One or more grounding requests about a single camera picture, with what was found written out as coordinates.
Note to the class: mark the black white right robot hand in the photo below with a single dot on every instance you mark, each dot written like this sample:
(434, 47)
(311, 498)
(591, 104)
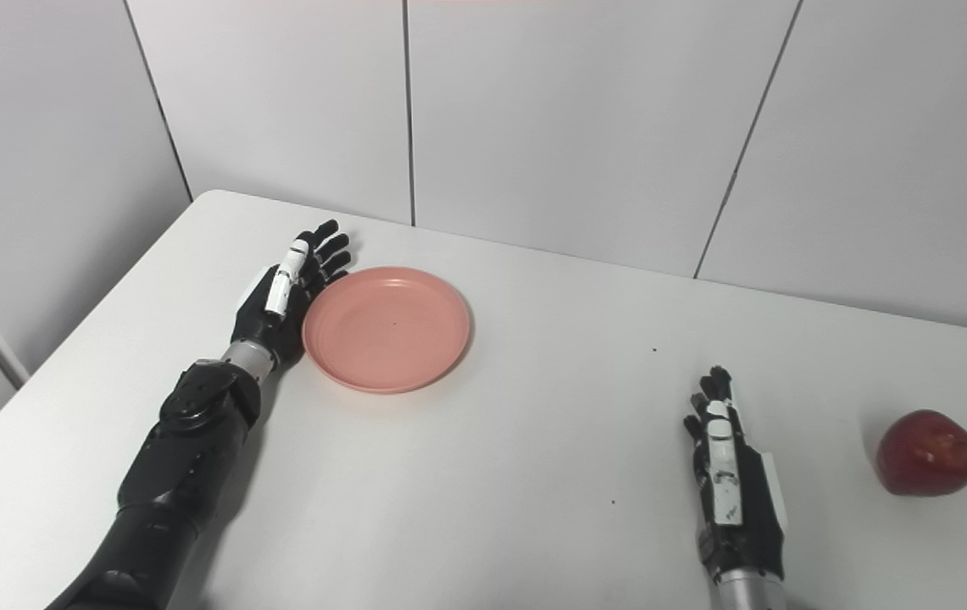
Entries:
(750, 525)

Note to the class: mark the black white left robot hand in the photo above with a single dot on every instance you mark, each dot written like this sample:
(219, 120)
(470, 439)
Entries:
(267, 326)

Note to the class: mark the pink round plate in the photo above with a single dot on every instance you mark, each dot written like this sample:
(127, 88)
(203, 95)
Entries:
(390, 330)

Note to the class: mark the red apple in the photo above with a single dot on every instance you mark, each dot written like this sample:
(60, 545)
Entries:
(928, 453)

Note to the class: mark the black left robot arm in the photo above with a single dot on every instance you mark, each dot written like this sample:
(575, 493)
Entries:
(178, 457)

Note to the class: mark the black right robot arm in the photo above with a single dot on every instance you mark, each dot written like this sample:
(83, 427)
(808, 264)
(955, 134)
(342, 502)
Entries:
(746, 595)

